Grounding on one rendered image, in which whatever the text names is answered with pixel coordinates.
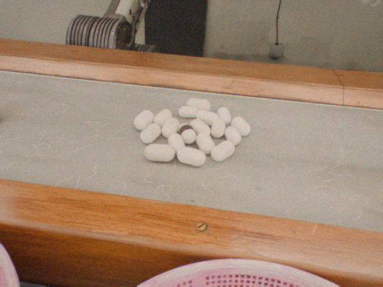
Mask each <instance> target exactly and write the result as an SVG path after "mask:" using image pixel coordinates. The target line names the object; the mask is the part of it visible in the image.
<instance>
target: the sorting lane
mask: <svg viewBox="0 0 383 287"><path fill-rule="evenodd" d="M190 98H199V99H205V100H208V102H209V103H210V105H211V108H210V110H209V111H210V112H213V113H216V115H217V111H218V109H219V108H220V107H226V108H227V109H228V110H229V113H230V116H231V121H230V122H229V123H228V124H225V125H226V126H225V129H224V132H225V130H226V129H227V128H228V126H231V122H232V119H233V118H236V117H241V118H243V119H244V120H245V121H246V122H247V123H248V124H249V126H250V132H249V134H248V135H246V136H241V141H240V143H239V144H238V145H236V146H235V151H234V152H233V154H232V155H230V156H228V158H226V159H224V160H223V161H221V162H217V161H215V160H214V159H212V156H211V154H204V155H205V157H206V159H205V162H204V164H202V165H201V166H198V167H196V166H193V165H189V164H186V163H182V162H180V161H179V159H178V158H177V154H175V155H174V158H173V159H172V160H171V161H168V162H164V161H151V160H149V159H147V158H146V156H145V154H144V151H145V148H146V147H148V145H150V144H168V138H166V137H164V135H163V134H162V132H161V133H160V135H159V136H158V137H157V138H156V139H155V140H154V141H153V142H152V143H144V142H143V141H142V140H141V138H140V134H141V132H142V131H141V130H138V129H136V127H135V125H134V119H135V118H136V117H137V116H138V115H139V114H140V113H141V112H143V111H152V113H153V115H154V118H155V116H156V115H157V114H159V113H160V111H162V110H164V109H167V110H168V111H171V112H172V118H176V119H177V120H178V121H179V122H180V125H181V124H183V123H188V124H190V122H192V120H193V119H196V118H182V117H181V116H180V115H179V109H180V108H181V107H186V106H187V101H188V100H189V99H190ZM160 128H161V129H162V127H160ZM210 136H211V138H212V141H213V143H214V144H215V147H216V146H217V145H219V144H220V143H222V142H223V141H228V140H227V138H226V136H225V134H223V135H222V136H221V137H220V138H215V137H213V136H212V134H211V132H210ZM168 145H169V144H168ZM0 179H5V180H17V181H22V182H30V183H35V184H39V185H40V184H44V185H52V186H56V187H64V188H74V189H81V190H86V191H98V192H103V193H110V194H115V195H127V196H131V197H139V198H144V199H153V200H161V201H165V202H174V203H182V204H190V205H195V206H203V207H211V208H219V209H224V210H232V211H237V212H245V213H253V214H258V215H265V216H270V217H282V218H287V219H295V220H300V221H312V222H317V223H325V224H330V225H334V226H342V227H346V228H359V229H363V230H372V231H376V232H383V110H380V109H363V108H356V107H346V106H339V105H323V104H316V103H311V102H299V101H295V102H293V101H288V100H276V99H271V98H253V97H248V96H236V95H231V94H214V93H208V92H197V91H191V90H174V89H168V88H162V87H151V86H139V85H129V84H123V83H111V82H106V81H89V80H83V79H71V78H66V77H54V76H42V75H36V74H25V73H19V72H8V71H2V70H0Z"/></svg>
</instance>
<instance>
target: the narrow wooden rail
mask: <svg viewBox="0 0 383 287"><path fill-rule="evenodd" d="M0 243H1V244H2V245H3V246H4V247H5V250H6V251H7V252H8V254H9V256H10V258H11V260H12V262H13V265H14V267H15V269H16V272H17V276H18V280H19V281H20V282H25V283H28V284H38V285H42V286H48V287H137V286H138V285H140V284H142V283H144V282H146V281H147V280H149V279H152V278H154V277H155V276H157V275H161V274H163V273H165V272H167V271H171V270H173V269H176V268H178V267H181V266H187V265H188V264H193V263H197V262H206V261H210V260H221V259H248V260H260V261H265V262H271V263H275V264H282V265H285V266H288V267H292V268H294V269H299V270H302V271H306V272H307V273H310V274H313V275H316V276H318V277H320V278H322V279H326V280H328V281H329V282H332V283H333V284H336V285H338V286H340V287H383V232H376V231H372V230H363V229H359V228H346V227H342V226H337V225H330V224H325V223H317V222H312V221H300V220H295V219H287V218H282V217H270V216H265V215H258V214H253V213H245V212H237V211H232V210H224V209H219V208H211V207H203V206H195V205H190V204H182V203H174V202H165V201H161V200H153V199H144V198H139V197H131V196H127V195H115V194H110V193H103V192H98V191H86V190H81V189H74V188H64V187H56V186H52V185H47V184H35V183H30V182H22V181H17V180H5V179H0Z"/></svg>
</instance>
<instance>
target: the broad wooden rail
mask: <svg viewBox="0 0 383 287"><path fill-rule="evenodd" d="M0 70H2V71H8V72H19V73H25V74H36V75H42V76H54V77H66V78H71V79H83V80H89V81H106V82H111V83H123V84H129V85H139V86H151V87H162V88H168V89H174V90H191V91H197V92H208V93H214V94H231V95H236V96H248V97H253V98H271V99H276V100H288V101H293V102H295V101H299V102H306V103H316V104H323V105H339V106H346V107H356V108H363V109H380V110H383V74H382V73H376V72H363V71H356V70H337V69H330V68H311V67H304V66H292V65H285V64H266V63H259V62H253V61H234V60H227V59H215V58H208V57H190V56H183V55H171V54H163V53H144V52H136V51H126V50H119V49H106V48H94V47H86V46H74V45H67V44H55V43H48V42H36V41H26V40H10V39H3V38H0Z"/></svg>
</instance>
